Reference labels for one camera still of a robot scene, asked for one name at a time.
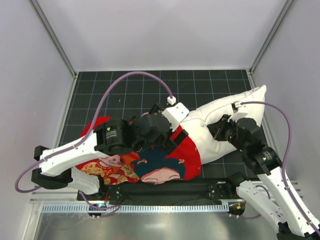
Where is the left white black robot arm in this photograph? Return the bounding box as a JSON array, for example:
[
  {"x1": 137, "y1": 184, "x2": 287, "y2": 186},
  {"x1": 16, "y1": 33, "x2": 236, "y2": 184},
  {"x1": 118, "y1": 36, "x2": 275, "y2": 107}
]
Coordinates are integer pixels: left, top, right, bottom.
[{"x1": 31, "y1": 102, "x2": 190, "y2": 201}]

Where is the aluminium front rail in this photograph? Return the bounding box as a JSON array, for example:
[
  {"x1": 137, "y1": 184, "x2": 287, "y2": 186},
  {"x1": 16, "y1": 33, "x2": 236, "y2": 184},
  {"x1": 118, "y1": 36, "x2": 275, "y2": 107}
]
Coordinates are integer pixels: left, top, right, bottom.
[{"x1": 28, "y1": 181, "x2": 305, "y2": 204}]

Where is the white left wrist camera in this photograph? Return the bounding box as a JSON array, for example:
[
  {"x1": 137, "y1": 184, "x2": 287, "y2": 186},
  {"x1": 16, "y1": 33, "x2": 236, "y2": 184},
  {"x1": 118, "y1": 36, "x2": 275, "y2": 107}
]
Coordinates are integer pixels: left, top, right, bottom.
[{"x1": 162, "y1": 102, "x2": 190, "y2": 132}]

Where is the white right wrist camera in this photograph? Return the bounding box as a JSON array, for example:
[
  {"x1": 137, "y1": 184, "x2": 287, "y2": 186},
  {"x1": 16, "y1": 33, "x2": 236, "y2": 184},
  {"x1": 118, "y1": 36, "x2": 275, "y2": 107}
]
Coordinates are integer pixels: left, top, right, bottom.
[{"x1": 228, "y1": 101, "x2": 249, "y2": 122}]

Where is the white slotted cable duct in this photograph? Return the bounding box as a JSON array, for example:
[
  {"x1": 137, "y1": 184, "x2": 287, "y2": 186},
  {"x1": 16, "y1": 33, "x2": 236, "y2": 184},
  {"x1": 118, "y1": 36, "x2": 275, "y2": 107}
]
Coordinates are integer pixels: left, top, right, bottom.
[{"x1": 40, "y1": 203, "x2": 229, "y2": 214}]

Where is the black grid cutting mat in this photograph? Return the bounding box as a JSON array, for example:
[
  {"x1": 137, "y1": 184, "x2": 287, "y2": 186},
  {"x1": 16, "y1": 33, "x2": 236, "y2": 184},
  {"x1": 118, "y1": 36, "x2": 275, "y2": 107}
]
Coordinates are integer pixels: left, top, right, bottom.
[{"x1": 46, "y1": 69, "x2": 286, "y2": 183}]

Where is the right aluminium frame post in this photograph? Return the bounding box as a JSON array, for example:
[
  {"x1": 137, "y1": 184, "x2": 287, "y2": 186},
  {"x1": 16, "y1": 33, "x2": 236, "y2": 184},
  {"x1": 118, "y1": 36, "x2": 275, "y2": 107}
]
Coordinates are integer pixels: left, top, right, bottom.
[{"x1": 248, "y1": 0, "x2": 297, "y2": 75}]

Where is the left aluminium frame post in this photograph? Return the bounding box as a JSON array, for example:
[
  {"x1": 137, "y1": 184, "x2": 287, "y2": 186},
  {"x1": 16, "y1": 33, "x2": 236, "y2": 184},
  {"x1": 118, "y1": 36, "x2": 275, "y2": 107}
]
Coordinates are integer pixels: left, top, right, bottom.
[{"x1": 29, "y1": 0, "x2": 78, "y2": 80}]

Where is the white pillow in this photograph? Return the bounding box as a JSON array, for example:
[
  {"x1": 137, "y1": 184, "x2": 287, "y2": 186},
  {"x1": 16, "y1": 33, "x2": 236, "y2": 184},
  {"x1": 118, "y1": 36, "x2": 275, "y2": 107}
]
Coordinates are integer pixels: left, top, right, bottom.
[{"x1": 180, "y1": 85, "x2": 267, "y2": 165}]

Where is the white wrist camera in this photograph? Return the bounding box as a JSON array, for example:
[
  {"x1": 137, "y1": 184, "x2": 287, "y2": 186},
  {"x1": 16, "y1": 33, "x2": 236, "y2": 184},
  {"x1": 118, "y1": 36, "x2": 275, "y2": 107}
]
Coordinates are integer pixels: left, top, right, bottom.
[
  {"x1": 162, "y1": 102, "x2": 190, "y2": 132},
  {"x1": 228, "y1": 101, "x2": 249, "y2": 122}
]

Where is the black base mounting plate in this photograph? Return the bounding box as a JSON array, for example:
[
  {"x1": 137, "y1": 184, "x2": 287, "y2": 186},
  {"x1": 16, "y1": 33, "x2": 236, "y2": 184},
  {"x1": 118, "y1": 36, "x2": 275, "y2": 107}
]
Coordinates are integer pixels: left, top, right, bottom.
[{"x1": 85, "y1": 178, "x2": 242, "y2": 206}]

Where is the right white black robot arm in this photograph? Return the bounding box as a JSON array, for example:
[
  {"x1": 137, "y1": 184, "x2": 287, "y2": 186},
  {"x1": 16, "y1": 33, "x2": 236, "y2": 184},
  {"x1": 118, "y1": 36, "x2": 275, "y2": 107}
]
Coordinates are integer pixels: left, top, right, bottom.
[{"x1": 208, "y1": 115, "x2": 320, "y2": 240}]

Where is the aluminium frame post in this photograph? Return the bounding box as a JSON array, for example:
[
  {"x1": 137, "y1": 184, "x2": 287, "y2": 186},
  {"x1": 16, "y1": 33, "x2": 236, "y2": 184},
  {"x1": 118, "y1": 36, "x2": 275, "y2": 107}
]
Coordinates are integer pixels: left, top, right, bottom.
[
  {"x1": 248, "y1": 0, "x2": 297, "y2": 75},
  {"x1": 29, "y1": 0, "x2": 78, "y2": 80}
]

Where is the red cartoon print pillowcase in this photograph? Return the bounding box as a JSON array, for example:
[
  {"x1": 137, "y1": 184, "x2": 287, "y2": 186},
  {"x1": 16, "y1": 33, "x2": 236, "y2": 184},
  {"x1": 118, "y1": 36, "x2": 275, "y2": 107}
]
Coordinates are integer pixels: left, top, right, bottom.
[{"x1": 75, "y1": 112, "x2": 203, "y2": 185}]

